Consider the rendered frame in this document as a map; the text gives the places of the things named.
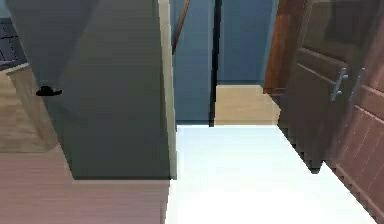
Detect grey room door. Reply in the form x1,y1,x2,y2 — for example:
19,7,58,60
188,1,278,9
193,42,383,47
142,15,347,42
4,0,178,181

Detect brown wooden cupboard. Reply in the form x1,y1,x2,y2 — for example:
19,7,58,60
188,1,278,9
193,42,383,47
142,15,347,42
262,0,384,224

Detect dark slatted furniture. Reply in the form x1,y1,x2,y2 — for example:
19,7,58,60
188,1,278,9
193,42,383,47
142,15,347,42
0,17,29,72

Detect grey metal cupboard handle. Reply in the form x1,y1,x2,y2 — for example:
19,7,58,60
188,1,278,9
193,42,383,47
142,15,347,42
348,67,367,103
329,67,349,103

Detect black door handle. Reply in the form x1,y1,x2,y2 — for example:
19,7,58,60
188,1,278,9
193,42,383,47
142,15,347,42
35,85,63,98

